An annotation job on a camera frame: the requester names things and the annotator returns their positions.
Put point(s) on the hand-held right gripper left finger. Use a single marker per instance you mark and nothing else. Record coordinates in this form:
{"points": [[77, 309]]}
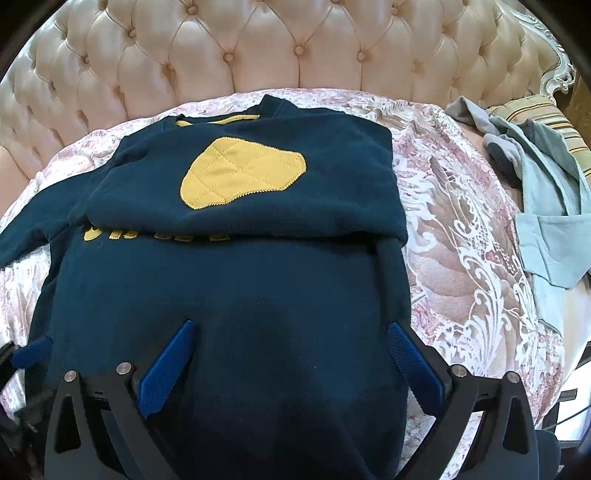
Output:
{"points": [[166, 369]]}

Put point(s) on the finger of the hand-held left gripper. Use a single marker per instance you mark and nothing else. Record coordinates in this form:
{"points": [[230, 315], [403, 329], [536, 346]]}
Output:
{"points": [[32, 353]]}

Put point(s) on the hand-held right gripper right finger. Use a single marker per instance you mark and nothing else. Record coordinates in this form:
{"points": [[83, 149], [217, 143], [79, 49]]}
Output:
{"points": [[411, 364]]}

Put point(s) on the navy sweatshirt with yellow letters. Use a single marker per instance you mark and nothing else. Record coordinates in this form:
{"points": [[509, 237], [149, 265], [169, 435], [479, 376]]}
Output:
{"points": [[231, 286]]}

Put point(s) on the pink floral sofa cover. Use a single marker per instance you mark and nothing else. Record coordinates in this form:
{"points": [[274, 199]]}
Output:
{"points": [[461, 277]]}

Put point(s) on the light green garment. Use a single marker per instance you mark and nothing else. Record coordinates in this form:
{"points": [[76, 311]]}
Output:
{"points": [[545, 230]]}

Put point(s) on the grey garment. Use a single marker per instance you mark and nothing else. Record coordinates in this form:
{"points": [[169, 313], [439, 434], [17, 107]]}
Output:
{"points": [[461, 108]]}

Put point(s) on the striped beige cushion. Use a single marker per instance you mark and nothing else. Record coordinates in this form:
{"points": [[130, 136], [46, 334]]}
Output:
{"points": [[554, 120]]}

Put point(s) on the tufted beige headboard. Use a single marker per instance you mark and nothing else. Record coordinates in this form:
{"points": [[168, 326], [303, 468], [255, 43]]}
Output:
{"points": [[277, 41]]}

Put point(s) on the black metal frame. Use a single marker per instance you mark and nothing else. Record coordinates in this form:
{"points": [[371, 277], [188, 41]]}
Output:
{"points": [[572, 415]]}

